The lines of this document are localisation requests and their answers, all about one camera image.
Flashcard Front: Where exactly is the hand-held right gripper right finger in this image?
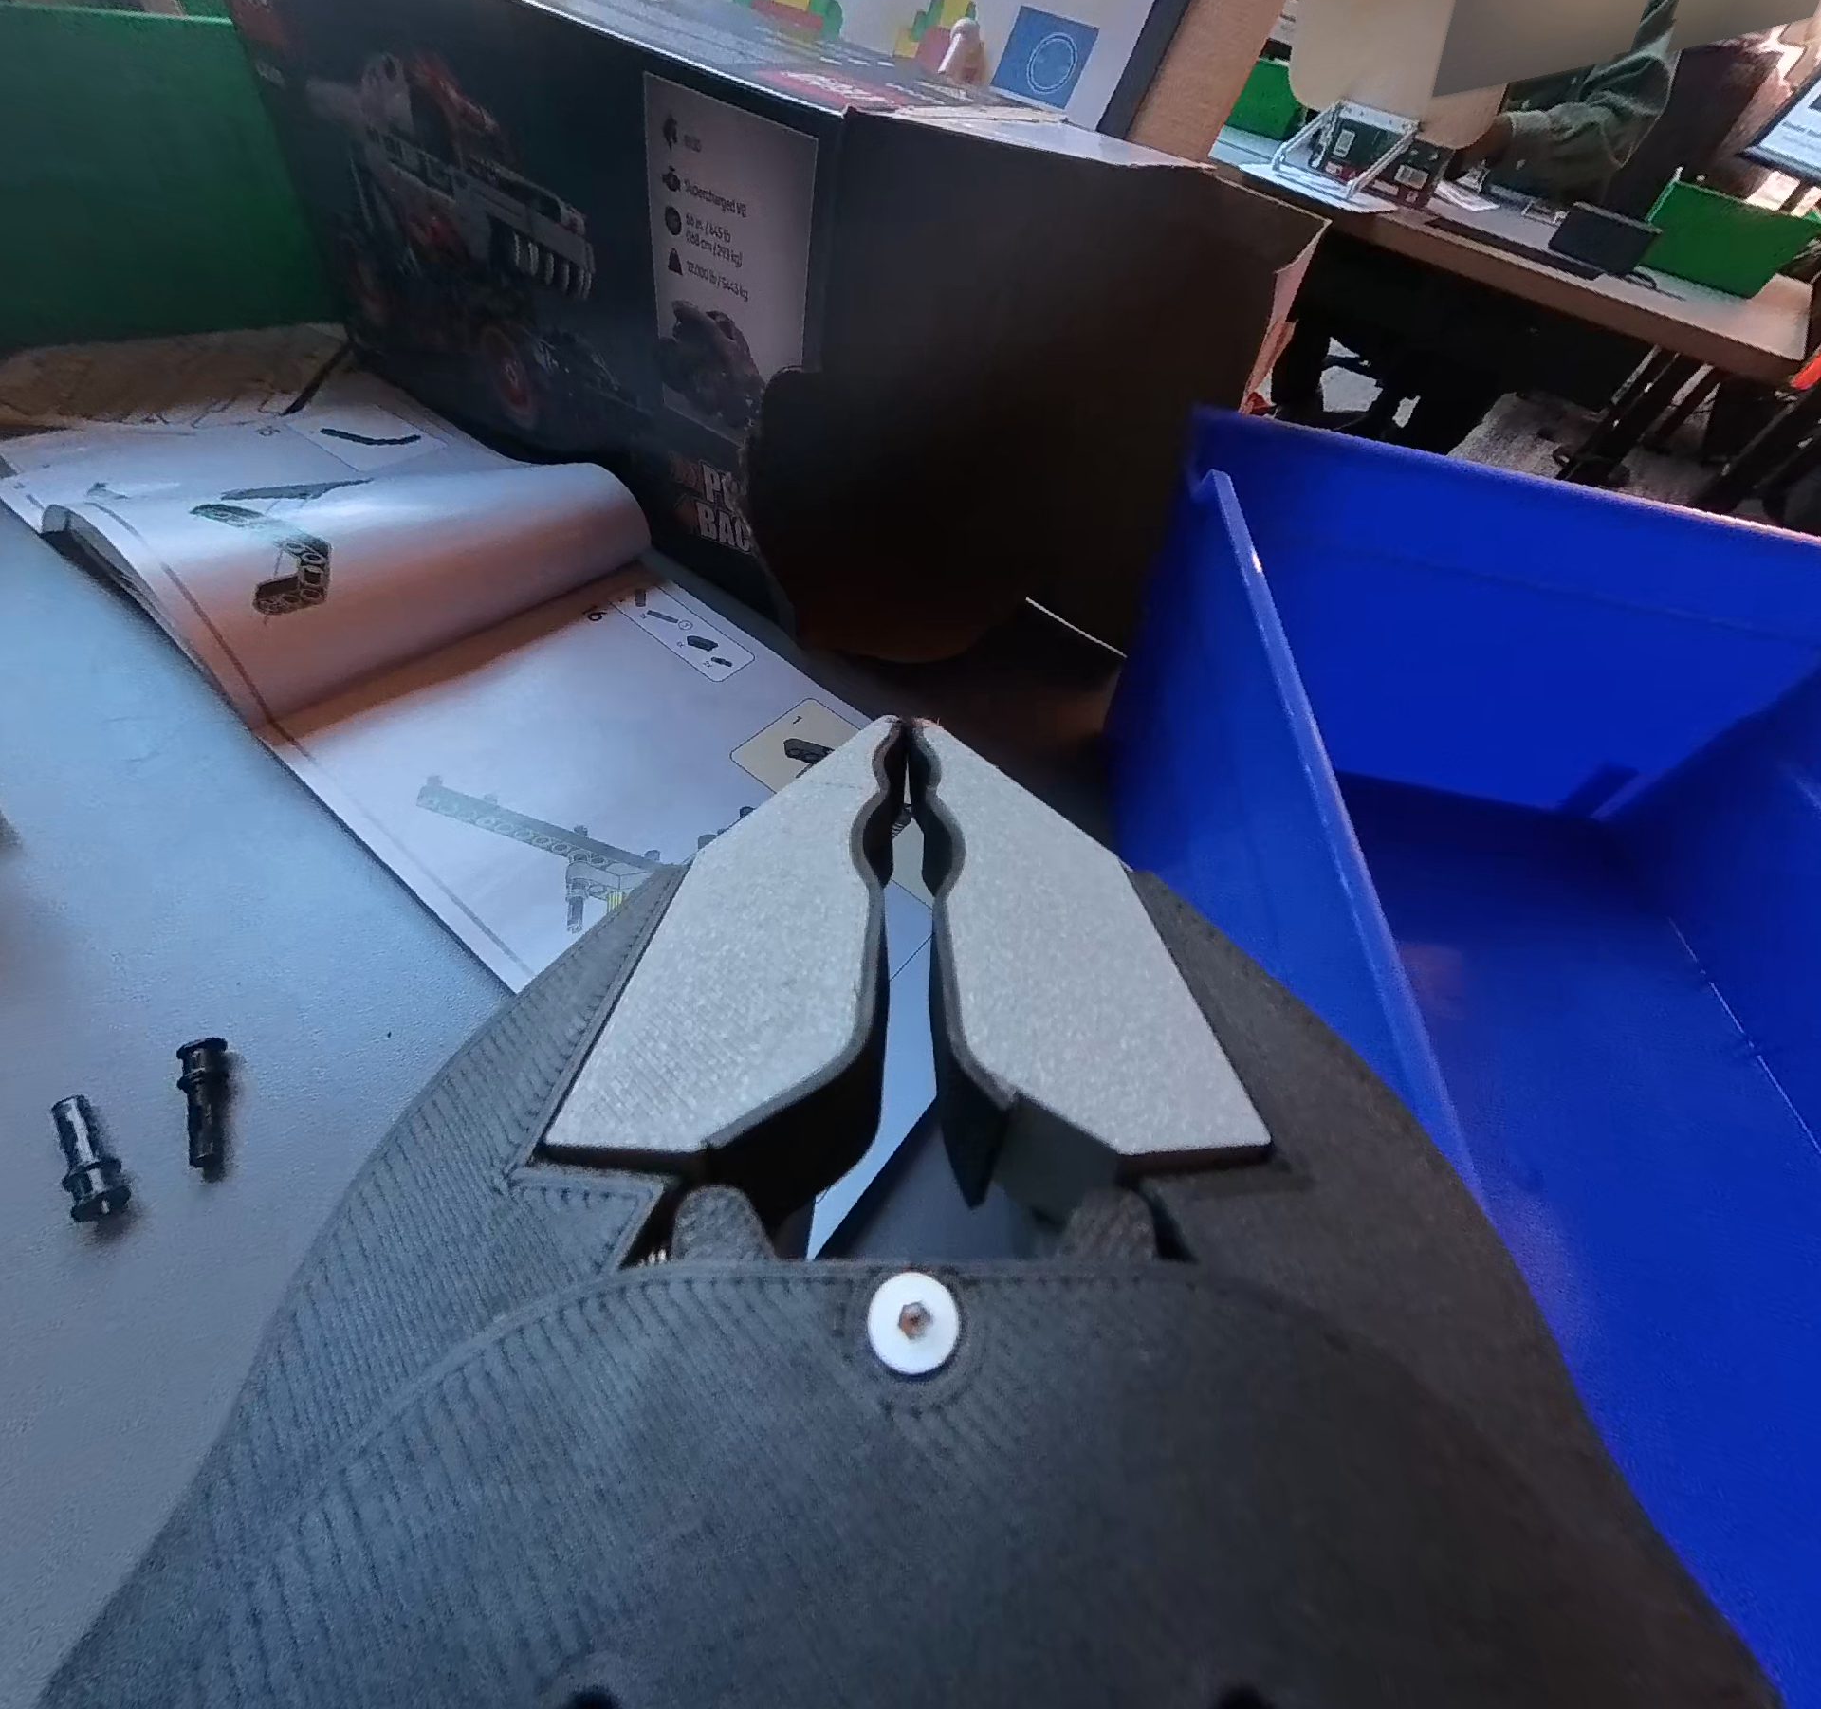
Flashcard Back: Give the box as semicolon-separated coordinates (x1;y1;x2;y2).
904;720;1275;1229

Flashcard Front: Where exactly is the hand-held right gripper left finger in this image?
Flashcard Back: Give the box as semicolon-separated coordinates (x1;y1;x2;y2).
537;716;912;1248

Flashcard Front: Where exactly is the green parts bin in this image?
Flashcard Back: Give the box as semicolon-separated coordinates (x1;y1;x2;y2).
0;3;342;353

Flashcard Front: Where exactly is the lego instruction booklet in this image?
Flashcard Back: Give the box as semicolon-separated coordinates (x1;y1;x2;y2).
0;365;876;992

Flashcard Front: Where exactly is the black lego pin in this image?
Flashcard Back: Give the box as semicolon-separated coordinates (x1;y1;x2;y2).
49;1095;131;1225
175;1035;232;1181

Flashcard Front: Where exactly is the dark lego set box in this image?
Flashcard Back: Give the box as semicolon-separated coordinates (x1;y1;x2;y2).
185;0;1332;665

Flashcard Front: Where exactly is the blue plastic bin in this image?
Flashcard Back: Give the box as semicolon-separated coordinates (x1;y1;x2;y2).
1107;403;1821;1709

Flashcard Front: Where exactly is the clear acrylic stand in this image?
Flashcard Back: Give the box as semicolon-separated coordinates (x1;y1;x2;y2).
1273;99;1424;196

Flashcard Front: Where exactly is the green storage bin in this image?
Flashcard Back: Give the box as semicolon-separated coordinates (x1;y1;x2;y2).
1223;56;1310;145
1643;174;1821;302

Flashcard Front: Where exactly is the black tablet device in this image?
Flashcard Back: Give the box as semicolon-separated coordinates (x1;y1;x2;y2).
1547;202;1661;277

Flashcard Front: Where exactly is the wooden desk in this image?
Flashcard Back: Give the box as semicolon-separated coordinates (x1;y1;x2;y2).
1210;123;1821;389

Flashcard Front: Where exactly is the brown partition board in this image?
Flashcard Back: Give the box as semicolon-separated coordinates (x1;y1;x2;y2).
1123;0;1345;168

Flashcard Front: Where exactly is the computer monitor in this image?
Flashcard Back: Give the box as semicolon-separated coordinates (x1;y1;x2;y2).
1742;66;1821;182

